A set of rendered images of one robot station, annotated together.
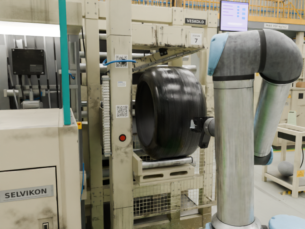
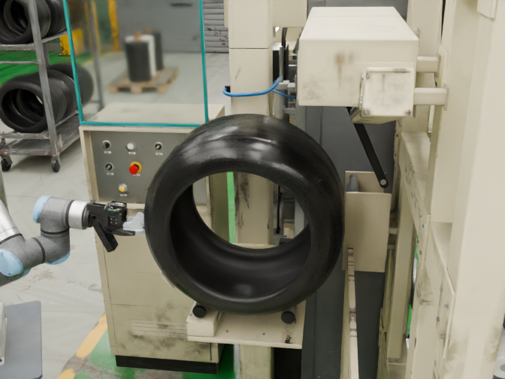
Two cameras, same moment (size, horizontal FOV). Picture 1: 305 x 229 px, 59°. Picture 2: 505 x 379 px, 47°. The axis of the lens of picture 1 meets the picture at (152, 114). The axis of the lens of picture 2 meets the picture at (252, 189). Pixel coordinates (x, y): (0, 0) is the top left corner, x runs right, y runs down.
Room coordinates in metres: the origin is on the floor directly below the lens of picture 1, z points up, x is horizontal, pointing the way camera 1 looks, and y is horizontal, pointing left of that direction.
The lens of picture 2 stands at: (2.51, -1.53, 1.97)
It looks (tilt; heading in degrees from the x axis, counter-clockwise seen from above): 23 degrees down; 117
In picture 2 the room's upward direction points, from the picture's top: 1 degrees counter-clockwise
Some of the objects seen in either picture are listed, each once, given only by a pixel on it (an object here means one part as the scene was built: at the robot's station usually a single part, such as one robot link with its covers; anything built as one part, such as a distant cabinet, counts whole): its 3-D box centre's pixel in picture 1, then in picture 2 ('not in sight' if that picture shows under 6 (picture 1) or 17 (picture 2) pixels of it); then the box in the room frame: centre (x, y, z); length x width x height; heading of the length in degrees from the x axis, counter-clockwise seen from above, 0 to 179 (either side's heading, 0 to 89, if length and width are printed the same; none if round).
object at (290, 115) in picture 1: (287, 116); not in sight; (5.63, -2.86, 0.62); 0.91 x 0.58 x 1.25; 106
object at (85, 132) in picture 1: (85, 166); not in sight; (2.38, 0.61, 0.61); 0.33 x 0.06 x 0.86; 19
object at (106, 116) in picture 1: (106, 116); not in sight; (1.57, 0.27, 1.19); 0.05 x 0.04 x 0.48; 19
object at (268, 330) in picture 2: (157, 171); (251, 309); (1.73, -0.04, 0.80); 0.37 x 0.36 x 0.02; 19
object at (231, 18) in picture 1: (233, 16); not in sight; (5.29, -1.55, 2.60); 0.60 x 0.05 x 0.55; 106
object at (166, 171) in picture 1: (165, 172); (211, 297); (1.60, -0.08, 0.84); 0.36 x 0.09 x 0.06; 109
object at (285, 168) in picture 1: (289, 157); not in sight; (3.38, -1.79, 0.40); 0.60 x 0.35 x 0.80; 16
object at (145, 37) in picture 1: (160, 38); (352, 49); (2.05, -0.06, 1.71); 0.61 x 0.25 x 0.15; 109
